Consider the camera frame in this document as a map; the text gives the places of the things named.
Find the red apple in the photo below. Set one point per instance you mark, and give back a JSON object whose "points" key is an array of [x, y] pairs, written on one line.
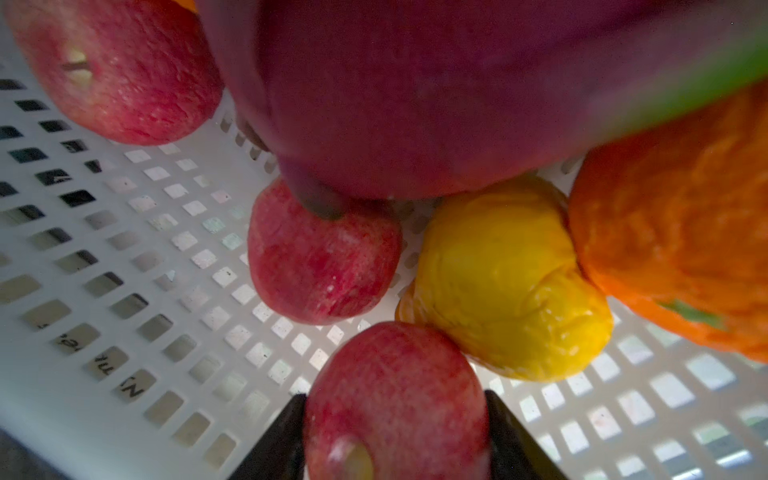
{"points": [[315, 271], [397, 401], [136, 72]]}

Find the large orange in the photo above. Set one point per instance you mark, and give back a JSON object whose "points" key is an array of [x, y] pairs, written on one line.
{"points": [[672, 222]]}

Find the yellow pear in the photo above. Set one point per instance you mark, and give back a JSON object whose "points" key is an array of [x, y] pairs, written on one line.
{"points": [[498, 273]]}

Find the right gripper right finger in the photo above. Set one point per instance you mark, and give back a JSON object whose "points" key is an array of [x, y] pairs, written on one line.
{"points": [[515, 454]]}

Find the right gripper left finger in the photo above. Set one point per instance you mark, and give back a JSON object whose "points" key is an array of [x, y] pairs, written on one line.
{"points": [[279, 453]]}

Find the pink dragon fruit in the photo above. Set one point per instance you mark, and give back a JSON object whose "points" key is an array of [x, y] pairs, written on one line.
{"points": [[417, 99]]}

